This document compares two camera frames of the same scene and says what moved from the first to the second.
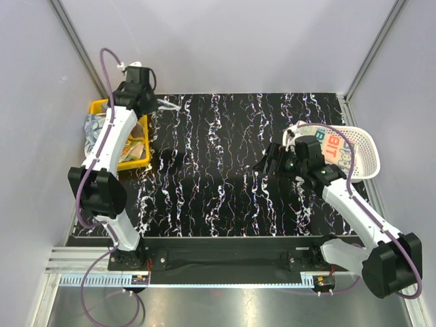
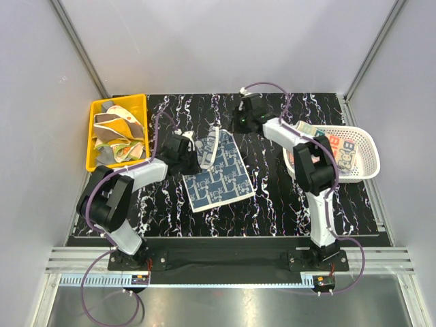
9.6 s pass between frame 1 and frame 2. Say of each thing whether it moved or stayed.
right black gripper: moved
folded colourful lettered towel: stayed
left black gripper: moved
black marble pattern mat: stayed
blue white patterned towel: moved
